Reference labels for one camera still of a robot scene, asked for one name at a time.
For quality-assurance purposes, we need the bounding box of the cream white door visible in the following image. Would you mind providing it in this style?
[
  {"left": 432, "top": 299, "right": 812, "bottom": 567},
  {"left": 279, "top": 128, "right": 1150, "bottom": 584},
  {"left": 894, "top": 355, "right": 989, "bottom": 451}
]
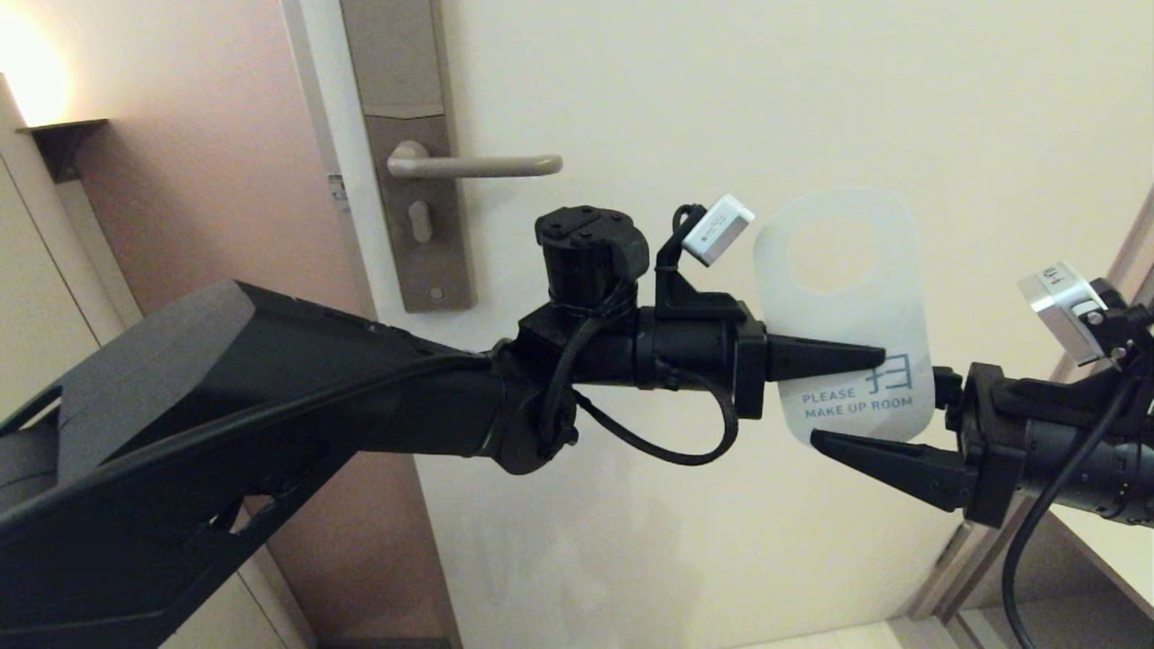
[{"left": 288, "top": 0, "right": 1154, "bottom": 649}]

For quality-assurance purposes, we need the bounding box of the beige metal door handle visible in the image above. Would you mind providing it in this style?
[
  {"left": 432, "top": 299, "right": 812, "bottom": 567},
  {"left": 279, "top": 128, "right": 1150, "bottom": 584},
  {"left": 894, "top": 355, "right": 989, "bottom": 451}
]
[{"left": 386, "top": 140, "right": 563, "bottom": 178}]

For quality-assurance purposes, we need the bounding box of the white door hanger sign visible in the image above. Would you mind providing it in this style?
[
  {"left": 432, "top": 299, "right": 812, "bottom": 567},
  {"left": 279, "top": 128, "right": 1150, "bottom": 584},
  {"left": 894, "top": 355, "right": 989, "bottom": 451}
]
[{"left": 753, "top": 187, "right": 936, "bottom": 447}]

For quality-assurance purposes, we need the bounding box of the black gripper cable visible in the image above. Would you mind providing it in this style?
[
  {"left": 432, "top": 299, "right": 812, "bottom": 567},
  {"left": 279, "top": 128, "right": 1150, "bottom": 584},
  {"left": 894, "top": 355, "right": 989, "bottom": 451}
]
[
  {"left": 1001, "top": 370, "right": 1142, "bottom": 649},
  {"left": 572, "top": 368, "right": 741, "bottom": 468}
]

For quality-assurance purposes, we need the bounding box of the taupe frame hinge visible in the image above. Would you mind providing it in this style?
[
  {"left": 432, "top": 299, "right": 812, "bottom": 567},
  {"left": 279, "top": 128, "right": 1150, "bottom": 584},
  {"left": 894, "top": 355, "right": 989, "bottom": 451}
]
[{"left": 935, "top": 523, "right": 973, "bottom": 569}]

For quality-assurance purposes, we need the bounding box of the white closet shelf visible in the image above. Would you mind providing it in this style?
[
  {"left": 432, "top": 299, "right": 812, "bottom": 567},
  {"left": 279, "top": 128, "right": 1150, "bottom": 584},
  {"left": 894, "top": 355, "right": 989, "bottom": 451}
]
[{"left": 1035, "top": 489, "right": 1154, "bottom": 625}]

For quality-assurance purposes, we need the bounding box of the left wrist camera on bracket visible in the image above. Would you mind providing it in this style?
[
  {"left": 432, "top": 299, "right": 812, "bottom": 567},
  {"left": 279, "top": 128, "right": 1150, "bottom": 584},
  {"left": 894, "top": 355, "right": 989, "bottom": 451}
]
[{"left": 654, "top": 194, "right": 756, "bottom": 316}]

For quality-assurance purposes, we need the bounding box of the cream wardrobe panel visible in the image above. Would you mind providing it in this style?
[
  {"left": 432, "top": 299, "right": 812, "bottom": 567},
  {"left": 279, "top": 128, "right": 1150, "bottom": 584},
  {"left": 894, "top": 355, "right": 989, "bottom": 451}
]
[{"left": 0, "top": 77, "right": 316, "bottom": 649}]

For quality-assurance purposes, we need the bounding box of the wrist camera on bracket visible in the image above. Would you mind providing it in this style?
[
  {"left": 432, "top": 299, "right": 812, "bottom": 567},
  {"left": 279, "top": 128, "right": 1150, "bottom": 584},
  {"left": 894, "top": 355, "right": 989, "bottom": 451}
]
[
  {"left": 654, "top": 194, "right": 756, "bottom": 316},
  {"left": 1019, "top": 261, "right": 1154, "bottom": 425}
]

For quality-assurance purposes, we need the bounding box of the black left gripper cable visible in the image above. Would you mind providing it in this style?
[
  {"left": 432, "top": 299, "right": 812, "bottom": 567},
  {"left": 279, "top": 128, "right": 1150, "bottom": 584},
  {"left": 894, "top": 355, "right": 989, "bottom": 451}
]
[{"left": 572, "top": 368, "right": 741, "bottom": 468}]

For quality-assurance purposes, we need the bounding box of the bronze door lock plate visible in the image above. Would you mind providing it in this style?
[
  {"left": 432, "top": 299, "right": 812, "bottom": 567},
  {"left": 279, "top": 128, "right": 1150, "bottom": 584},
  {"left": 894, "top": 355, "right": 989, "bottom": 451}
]
[{"left": 339, "top": 0, "right": 476, "bottom": 314}]

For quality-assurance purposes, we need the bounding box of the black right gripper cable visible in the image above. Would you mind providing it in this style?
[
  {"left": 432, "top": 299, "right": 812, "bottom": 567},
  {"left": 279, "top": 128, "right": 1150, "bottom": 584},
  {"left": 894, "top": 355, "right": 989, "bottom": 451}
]
[{"left": 1001, "top": 370, "right": 1142, "bottom": 649}]

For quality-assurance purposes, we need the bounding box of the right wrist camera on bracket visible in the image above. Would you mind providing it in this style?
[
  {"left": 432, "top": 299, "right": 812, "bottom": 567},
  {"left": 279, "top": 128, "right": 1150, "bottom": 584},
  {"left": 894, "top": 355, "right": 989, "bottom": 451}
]
[{"left": 1019, "top": 261, "right": 1154, "bottom": 425}]

